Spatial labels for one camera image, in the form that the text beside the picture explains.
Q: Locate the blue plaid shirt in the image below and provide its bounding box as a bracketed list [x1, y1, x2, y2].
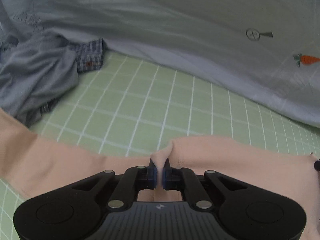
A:
[40, 38, 105, 114]

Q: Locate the grey carrot-print duvet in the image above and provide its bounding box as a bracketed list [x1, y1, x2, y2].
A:
[1, 0, 319, 127]

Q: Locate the peach long-sleeve sweater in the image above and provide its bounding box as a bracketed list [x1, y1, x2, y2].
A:
[1, 112, 319, 239]

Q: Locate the green grid bed sheet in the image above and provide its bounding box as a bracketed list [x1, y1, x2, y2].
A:
[1, 53, 319, 239]

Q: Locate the crumpled grey shirt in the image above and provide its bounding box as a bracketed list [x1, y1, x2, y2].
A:
[1, 31, 79, 127]

